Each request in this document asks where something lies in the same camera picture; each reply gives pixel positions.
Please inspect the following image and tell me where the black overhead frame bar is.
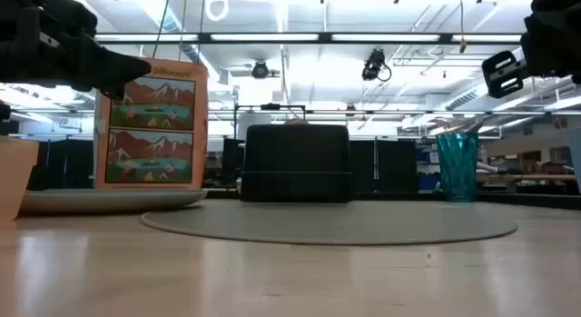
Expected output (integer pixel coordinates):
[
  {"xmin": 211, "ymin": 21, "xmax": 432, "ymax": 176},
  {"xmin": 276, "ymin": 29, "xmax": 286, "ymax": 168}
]
[{"xmin": 94, "ymin": 32, "xmax": 524, "ymax": 46}]

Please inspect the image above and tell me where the grey ceramic plate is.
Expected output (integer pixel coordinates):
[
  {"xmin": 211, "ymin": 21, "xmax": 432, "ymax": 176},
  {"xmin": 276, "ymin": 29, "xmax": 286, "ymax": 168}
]
[{"xmin": 20, "ymin": 188, "xmax": 209, "ymax": 216}]

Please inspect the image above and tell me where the hanging cable with connector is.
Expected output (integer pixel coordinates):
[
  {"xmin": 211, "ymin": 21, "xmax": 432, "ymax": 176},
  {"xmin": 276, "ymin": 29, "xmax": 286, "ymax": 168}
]
[{"xmin": 458, "ymin": 0, "xmax": 468, "ymax": 54}]

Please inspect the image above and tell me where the grey round placemat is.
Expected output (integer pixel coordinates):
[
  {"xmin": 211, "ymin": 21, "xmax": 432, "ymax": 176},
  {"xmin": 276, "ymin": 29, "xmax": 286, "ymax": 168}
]
[{"xmin": 139, "ymin": 198, "xmax": 519, "ymax": 246}]

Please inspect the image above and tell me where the black partition panel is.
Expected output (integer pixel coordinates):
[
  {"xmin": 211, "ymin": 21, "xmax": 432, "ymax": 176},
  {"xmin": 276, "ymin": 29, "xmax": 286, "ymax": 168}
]
[{"xmin": 349, "ymin": 139, "xmax": 419, "ymax": 194}]

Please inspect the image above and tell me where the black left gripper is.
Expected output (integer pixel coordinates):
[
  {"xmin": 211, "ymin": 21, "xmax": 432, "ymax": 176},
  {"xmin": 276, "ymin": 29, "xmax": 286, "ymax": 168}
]
[{"xmin": 0, "ymin": 0, "xmax": 153, "ymax": 101}]

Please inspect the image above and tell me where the orange cereal box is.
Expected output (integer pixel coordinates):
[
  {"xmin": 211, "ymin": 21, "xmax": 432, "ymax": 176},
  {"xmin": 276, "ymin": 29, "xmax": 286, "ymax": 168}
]
[{"xmin": 93, "ymin": 57, "xmax": 209, "ymax": 192}]

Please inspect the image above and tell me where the teal glass tumbler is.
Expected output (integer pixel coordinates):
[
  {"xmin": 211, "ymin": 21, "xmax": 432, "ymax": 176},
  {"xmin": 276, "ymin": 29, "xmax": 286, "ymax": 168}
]
[{"xmin": 435, "ymin": 131, "xmax": 479, "ymax": 203}]

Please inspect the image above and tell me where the peach plastic cup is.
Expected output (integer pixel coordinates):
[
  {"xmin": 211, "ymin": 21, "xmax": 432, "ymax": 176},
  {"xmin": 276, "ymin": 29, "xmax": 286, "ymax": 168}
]
[{"xmin": 0, "ymin": 134, "xmax": 40, "ymax": 223}]

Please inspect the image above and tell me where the white hanging ring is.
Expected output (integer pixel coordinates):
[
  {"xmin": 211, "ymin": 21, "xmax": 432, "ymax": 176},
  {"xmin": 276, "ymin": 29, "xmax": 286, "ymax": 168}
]
[{"xmin": 203, "ymin": 0, "xmax": 231, "ymax": 23}]

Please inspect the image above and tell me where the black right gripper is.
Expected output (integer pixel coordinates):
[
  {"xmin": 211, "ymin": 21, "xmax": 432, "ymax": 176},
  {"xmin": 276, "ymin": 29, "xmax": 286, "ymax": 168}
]
[{"xmin": 480, "ymin": 0, "xmax": 581, "ymax": 100}]

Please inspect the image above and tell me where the black ceiling camera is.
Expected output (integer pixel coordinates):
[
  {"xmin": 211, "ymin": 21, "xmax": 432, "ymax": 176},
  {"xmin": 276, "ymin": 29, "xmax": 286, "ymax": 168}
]
[{"xmin": 361, "ymin": 47, "xmax": 393, "ymax": 83}]

